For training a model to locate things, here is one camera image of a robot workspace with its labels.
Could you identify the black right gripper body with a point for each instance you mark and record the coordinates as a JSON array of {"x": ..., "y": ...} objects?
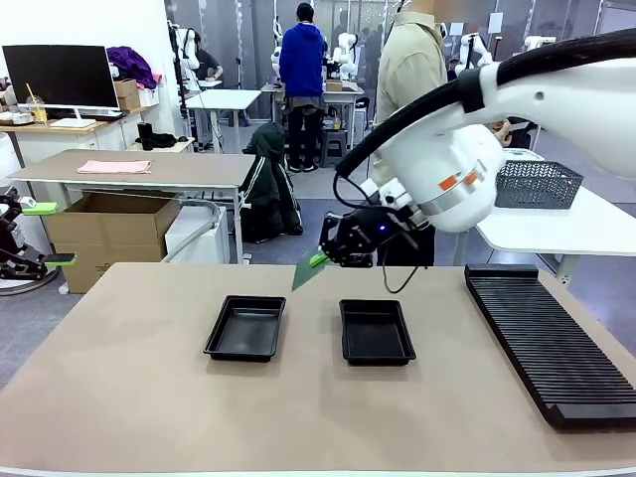
[{"x": 367, "y": 231}]

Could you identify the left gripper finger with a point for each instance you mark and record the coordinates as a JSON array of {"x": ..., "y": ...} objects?
[
  {"x": 58, "y": 261},
  {"x": 42, "y": 208}
]

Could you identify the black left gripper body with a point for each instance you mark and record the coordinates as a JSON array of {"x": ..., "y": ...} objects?
[{"x": 11, "y": 233}]

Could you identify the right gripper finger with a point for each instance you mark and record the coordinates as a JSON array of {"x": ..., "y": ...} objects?
[
  {"x": 330, "y": 233},
  {"x": 353, "y": 260}
]

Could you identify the green perforated circuit board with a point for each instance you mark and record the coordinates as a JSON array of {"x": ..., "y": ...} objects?
[{"x": 303, "y": 275}]

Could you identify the black ESD tray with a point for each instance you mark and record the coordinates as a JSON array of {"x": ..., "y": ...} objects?
[
  {"x": 377, "y": 333},
  {"x": 246, "y": 333}
]

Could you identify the white lab robot arm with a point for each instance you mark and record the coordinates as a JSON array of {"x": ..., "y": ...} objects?
[
  {"x": 479, "y": 49},
  {"x": 276, "y": 52},
  {"x": 536, "y": 42},
  {"x": 188, "y": 49},
  {"x": 345, "y": 49}
]

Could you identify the white Franka right arm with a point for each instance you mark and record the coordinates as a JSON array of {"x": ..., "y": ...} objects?
[{"x": 571, "y": 99}]

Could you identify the person's right hand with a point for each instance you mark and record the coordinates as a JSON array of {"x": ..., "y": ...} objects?
[{"x": 503, "y": 133}]

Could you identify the white round mesh basket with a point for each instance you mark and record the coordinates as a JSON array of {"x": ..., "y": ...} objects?
[{"x": 37, "y": 238}]

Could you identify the large open cardboard box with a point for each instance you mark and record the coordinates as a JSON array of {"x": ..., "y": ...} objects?
[{"x": 114, "y": 223}]

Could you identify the dark green jacket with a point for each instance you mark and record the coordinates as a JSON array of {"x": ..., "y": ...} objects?
[{"x": 270, "y": 189}]

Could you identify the wooden-top white desk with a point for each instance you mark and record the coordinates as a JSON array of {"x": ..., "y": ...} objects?
[{"x": 74, "y": 139}]

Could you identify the pink folded cloth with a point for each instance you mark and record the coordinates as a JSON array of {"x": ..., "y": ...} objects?
[{"x": 114, "y": 166}]

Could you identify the grey plastic stool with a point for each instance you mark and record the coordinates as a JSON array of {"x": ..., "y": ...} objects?
[{"x": 334, "y": 149}]

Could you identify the plastic cup yellow straw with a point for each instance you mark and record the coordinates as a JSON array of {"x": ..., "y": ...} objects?
[{"x": 37, "y": 111}]

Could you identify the orange drink bottle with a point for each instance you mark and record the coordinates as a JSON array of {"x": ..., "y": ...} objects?
[{"x": 337, "y": 124}]

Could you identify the black keyboard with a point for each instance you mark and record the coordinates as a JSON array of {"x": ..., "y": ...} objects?
[{"x": 111, "y": 116}]

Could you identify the black tumbler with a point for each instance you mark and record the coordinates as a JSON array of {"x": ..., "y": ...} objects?
[{"x": 144, "y": 136}]

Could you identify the black computer monitor white stand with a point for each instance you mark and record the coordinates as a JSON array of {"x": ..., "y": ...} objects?
[{"x": 59, "y": 74}]

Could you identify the white box cabinet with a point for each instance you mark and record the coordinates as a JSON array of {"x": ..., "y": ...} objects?
[{"x": 194, "y": 243}]

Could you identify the black cloth bundle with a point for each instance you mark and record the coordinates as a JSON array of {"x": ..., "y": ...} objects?
[{"x": 163, "y": 140}]

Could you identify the wood-top white table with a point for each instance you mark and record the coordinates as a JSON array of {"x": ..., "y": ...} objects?
[{"x": 348, "y": 92}]

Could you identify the small white side table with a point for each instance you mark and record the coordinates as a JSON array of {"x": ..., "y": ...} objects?
[{"x": 169, "y": 147}]

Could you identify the small cardboard box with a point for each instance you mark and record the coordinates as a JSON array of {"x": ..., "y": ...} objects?
[{"x": 126, "y": 94}]

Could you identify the flat cardboard box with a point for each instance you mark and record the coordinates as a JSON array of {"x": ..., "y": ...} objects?
[{"x": 334, "y": 86}]

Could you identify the purple garment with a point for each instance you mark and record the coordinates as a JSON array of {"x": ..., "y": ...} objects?
[{"x": 129, "y": 64}]

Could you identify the person in beige shirt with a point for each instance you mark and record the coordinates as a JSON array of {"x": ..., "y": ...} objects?
[{"x": 412, "y": 64}]

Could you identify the white height-adjustable table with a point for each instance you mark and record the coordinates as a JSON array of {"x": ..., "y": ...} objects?
[{"x": 223, "y": 97}]

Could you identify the white plastic container lid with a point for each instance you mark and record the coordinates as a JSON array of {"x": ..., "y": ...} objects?
[{"x": 524, "y": 154}]

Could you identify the person in blue hoodie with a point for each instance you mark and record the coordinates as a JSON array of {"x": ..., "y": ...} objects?
[{"x": 303, "y": 59}]

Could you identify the grey woven plastic basket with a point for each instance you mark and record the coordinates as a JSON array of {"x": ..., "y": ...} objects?
[{"x": 539, "y": 186}]

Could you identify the white rounded table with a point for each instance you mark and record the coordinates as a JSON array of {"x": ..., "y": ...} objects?
[{"x": 546, "y": 228}]

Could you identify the black stand pole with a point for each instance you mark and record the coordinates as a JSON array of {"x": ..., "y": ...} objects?
[{"x": 467, "y": 49}]

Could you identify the person in dark shirt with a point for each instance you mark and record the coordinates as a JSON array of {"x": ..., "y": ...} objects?
[{"x": 206, "y": 62}]

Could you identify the black slotted board rack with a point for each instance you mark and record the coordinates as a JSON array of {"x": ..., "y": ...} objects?
[{"x": 551, "y": 343}]

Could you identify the white paper sheet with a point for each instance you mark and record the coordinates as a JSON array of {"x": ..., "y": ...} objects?
[
  {"x": 456, "y": 27},
  {"x": 496, "y": 23}
]

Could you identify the grey door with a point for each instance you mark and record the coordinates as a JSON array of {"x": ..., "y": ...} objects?
[{"x": 616, "y": 20}]

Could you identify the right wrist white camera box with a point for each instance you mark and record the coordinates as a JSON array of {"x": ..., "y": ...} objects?
[{"x": 385, "y": 194}]

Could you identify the brown-top grey-frame table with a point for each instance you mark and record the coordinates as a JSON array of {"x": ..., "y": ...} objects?
[{"x": 189, "y": 169}]

